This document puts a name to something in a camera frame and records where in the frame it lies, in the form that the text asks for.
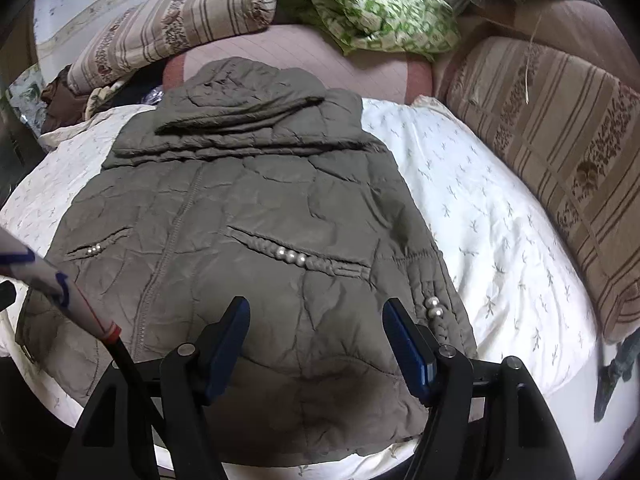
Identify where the brown cloth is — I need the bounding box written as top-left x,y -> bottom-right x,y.
41,65 -> 89,133

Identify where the black cable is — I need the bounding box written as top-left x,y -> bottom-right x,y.
106,336 -> 166,441

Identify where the green white patterned blanket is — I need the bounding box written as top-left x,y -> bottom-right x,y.
283,0 -> 461,61

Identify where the pink quilted mattress pad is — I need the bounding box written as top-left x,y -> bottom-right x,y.
163,25 -> 433,105

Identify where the floral cream cloth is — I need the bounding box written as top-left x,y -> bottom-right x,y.
84,77 -> 129,122

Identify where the olive puffer jacket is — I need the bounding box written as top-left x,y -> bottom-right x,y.
47,58 -> 477,467

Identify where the striped beige side cushion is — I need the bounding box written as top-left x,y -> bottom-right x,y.
445,37 -> 639,342

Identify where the white sleeve with blue marks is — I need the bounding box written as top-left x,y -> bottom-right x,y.
0,229 -> 122,344

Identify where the white patterned bed sheet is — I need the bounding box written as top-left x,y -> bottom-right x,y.
0,94 -> 599,480

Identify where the striped beige pillow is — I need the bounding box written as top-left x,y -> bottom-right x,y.
67,0 -> 277,94

